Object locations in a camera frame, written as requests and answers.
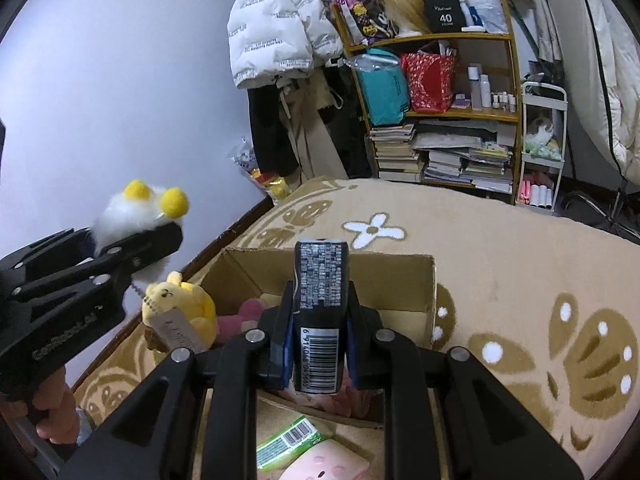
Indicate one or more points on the plastic bag of snacks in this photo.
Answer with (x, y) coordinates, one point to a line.
(245, 155)

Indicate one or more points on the brown cardboard box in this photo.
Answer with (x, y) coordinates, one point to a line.
(400, 280)

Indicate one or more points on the wooden shelf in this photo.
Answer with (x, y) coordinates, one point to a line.
(435, 37)

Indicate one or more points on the white puffer jacket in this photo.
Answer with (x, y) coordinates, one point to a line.
(272, 25)

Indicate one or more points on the row of pink white bottles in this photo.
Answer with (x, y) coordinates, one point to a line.
(537, 195)

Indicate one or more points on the person's left hand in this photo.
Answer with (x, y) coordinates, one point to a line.
(57, 410)

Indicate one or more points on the black barcode box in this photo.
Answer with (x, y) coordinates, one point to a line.
(320, 310)

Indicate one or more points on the teal bag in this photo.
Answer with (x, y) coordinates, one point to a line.
(382, 92)

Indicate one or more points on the pink plush toy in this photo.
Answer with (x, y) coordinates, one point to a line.
(235, 325)

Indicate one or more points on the beige coat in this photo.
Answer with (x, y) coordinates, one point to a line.
(310, 130)

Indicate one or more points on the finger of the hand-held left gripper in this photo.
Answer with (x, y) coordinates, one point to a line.
(50, 255)
(130, 255)

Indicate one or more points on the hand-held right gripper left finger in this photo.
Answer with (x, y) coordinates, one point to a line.
(287, 355)

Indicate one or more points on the clear plastic bag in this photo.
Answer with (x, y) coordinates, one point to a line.
(372, 61)

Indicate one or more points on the calico cat plush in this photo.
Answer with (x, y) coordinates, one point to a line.
(540, 130)

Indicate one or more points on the black box white print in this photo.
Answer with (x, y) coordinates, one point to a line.
(442, 12)

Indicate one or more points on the red patterned bag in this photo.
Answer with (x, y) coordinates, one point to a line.
(427, 82)

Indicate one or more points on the stack of books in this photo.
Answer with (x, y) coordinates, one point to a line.
(440, 165)

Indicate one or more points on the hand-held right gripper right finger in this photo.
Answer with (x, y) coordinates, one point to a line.
(352, 355)

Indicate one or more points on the white fluffy plush yellow ears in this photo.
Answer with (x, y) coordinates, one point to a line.
(130, 215)

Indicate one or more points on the black printed bag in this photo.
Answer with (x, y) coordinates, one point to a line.
(362, 10)

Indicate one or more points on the black hanging garment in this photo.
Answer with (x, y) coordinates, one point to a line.
(265, 130)

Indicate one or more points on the pink pig soft toy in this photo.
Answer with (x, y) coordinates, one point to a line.
(325, 462)

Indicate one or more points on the blond wig head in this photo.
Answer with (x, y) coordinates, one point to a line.
(402, 7)

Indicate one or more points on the blue grey cloth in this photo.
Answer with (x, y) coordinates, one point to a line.
(86, 419)

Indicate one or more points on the row of cosmetic bottles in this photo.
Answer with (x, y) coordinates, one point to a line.
(485, 92)

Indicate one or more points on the beige curtain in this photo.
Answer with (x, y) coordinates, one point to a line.
(550, 20)

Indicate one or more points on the white storage cart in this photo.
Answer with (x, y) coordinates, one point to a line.
(562, 125)

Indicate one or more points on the yellow plush bear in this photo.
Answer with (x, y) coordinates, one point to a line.
(190, 305)

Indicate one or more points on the green tissue pack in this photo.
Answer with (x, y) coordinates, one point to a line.
(287, 442)

